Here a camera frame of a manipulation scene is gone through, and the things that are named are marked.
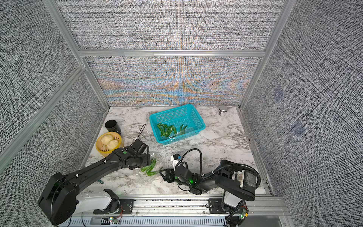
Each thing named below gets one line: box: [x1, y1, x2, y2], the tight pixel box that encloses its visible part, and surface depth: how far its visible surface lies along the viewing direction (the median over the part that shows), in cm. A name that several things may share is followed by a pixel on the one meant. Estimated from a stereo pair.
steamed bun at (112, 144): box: [106, 139, 119, 151], surface depth 92 cm
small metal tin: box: [217, 104, 228, 116], surface depth 116 cm
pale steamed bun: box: [101, 134, 114, 146], surface depth 95 cm
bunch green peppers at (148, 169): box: [140, 157, 160, 176], surface depth 87 cm
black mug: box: [104, 119, 122, 136], surface depth 100 cm
